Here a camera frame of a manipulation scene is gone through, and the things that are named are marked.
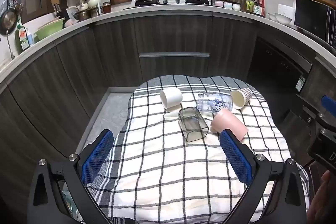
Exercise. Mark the green dish soap bottle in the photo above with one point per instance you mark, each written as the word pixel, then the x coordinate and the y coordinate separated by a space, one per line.
pixel 22 37

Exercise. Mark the pink plastic cup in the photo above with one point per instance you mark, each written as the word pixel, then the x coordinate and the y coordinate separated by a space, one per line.
pixel 231 123

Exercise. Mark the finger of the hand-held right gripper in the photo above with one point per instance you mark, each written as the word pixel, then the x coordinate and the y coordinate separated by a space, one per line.
pixel 328 103

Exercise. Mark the black gas stove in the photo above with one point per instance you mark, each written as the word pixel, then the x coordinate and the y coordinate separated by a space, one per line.
pixel 168 1

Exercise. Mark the knife block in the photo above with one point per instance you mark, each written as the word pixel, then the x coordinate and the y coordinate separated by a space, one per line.
pixel 58 11

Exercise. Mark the green plastic basin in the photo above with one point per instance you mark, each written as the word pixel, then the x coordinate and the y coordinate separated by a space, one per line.
pixel 50 28

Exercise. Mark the white ceramic cup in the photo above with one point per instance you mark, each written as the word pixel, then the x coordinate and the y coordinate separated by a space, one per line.
pixel 171 97

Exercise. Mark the white bowl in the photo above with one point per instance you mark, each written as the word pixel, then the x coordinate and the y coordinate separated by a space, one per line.
pixel 283 18

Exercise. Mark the grey square glass cup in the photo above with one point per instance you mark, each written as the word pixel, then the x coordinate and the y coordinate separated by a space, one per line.
pixel 193 124

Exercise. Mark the black built-in dishwasher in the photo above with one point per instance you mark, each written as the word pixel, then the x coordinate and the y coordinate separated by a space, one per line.
pixel 278 66

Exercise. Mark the soy sauce bottle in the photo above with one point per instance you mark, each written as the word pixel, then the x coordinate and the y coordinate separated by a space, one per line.
pixel 259 6

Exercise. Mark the hanging frying pan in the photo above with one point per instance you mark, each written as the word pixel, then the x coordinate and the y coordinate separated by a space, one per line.
pixel 7 20

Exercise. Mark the dark wood drawer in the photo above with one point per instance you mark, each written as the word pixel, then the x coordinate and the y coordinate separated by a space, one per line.
pixel 174 64

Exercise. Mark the black microwave oven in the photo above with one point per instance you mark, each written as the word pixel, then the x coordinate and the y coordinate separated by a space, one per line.
pixel 313 18

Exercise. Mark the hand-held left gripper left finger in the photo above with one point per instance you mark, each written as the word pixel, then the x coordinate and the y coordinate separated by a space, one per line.
pixel 96 157

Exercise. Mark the white teapot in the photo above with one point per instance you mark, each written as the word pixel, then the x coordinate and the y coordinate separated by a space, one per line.
pixel 94 1

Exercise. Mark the dark wood kitchen cabinets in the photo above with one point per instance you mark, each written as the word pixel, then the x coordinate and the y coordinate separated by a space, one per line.
pixel 65 77

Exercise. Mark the striped paper cup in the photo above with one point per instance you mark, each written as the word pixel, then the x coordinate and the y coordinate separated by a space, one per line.
pixel 240 98

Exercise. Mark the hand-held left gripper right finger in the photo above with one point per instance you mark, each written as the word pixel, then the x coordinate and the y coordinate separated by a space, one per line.
pixel 236 158

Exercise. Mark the person's right hand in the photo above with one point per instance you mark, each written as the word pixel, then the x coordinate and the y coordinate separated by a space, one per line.
pixel 323 193

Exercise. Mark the black white checked cloth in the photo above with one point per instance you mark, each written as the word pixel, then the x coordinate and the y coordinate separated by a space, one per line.
pixel 168 176

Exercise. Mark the clear printed glass cup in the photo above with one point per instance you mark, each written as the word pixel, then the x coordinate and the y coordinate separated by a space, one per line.
pixel 214 102

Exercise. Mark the steel pot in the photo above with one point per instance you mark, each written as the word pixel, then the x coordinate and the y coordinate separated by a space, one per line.
pixel 82 15

